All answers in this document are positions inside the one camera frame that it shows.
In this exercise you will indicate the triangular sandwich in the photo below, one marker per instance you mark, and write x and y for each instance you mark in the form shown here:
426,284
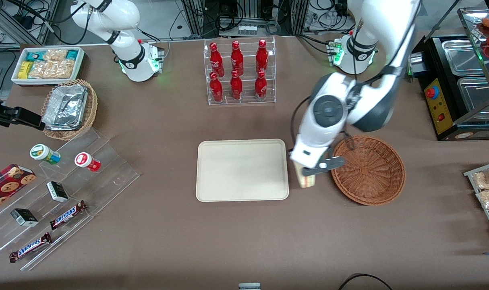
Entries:
307,182

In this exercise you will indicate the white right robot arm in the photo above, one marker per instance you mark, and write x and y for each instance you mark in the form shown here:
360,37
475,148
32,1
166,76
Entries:
123,16

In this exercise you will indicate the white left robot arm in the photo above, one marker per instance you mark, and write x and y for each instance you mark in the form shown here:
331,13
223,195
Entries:
401,32

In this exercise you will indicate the oval tan wicker basket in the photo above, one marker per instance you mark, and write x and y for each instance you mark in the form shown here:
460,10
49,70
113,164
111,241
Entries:
92,108

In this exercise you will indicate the cream plastic tray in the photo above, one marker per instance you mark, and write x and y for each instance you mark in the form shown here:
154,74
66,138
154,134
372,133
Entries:
242,171

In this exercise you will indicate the round brown wicker basket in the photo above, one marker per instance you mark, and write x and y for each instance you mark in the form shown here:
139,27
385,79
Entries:
369,173

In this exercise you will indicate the green lid cup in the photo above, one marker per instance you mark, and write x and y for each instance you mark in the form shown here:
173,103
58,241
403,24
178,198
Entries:
43,153

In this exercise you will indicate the stacked foil trays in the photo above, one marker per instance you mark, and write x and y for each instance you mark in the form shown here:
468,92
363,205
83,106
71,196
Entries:
65,106

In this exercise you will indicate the yellow snack packet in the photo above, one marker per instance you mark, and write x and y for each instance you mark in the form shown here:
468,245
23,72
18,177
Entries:
25,70

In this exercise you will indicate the large clear cracker bag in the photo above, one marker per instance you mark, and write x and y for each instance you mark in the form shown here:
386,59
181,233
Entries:
51,69

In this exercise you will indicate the teal snack packet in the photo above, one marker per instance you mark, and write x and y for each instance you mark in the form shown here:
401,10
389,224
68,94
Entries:
35,55
72,54

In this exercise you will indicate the small clear cracker bag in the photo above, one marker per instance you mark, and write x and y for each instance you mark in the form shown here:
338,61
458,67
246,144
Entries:
56,54

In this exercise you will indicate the red cookie box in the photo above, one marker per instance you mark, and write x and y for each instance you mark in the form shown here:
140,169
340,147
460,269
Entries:
7,185

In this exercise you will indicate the red lid cup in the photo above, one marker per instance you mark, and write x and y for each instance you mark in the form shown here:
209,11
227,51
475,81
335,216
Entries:
85,161

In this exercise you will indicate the white plastic snack bin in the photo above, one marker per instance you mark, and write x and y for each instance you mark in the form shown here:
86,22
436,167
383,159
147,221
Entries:
80,64

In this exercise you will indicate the small black white box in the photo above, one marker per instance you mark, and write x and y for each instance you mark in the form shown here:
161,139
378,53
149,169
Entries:
23,217
57,191

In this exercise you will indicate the clear acrylic stepped shelf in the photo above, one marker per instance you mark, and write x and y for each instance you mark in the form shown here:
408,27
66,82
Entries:
107,169

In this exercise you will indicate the snickers bar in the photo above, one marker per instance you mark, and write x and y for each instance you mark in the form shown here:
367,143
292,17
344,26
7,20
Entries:
67,215
30,247

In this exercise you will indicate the red cola bottle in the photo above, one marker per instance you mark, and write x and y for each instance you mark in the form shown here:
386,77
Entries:
237,59
262,57
260,86
216,89
236,87
216,60

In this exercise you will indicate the metal equipment rack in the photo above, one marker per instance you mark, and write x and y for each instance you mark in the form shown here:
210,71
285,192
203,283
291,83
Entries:
196,16

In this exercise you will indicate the white power strip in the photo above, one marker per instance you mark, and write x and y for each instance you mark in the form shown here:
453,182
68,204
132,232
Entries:
247,30

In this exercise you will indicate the clear acrylic bottle rack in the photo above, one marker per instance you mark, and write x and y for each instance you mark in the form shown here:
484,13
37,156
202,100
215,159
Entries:
268,96

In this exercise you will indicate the grey white device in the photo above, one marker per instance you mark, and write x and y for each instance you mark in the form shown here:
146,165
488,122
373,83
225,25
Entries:
249,286

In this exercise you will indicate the red emergency button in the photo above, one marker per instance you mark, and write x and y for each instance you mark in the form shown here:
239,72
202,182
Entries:
432,92

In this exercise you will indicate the black food warmer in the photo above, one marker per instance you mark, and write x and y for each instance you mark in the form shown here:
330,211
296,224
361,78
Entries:
440,104

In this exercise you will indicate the steel warmer pan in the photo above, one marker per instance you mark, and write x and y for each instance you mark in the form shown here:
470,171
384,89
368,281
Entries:
476,98
462,56

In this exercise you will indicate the aluminium frame rack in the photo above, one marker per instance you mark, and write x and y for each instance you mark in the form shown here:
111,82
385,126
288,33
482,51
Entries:
51,18

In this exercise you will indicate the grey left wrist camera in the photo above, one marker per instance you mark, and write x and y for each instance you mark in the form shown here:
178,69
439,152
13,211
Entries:
329,164

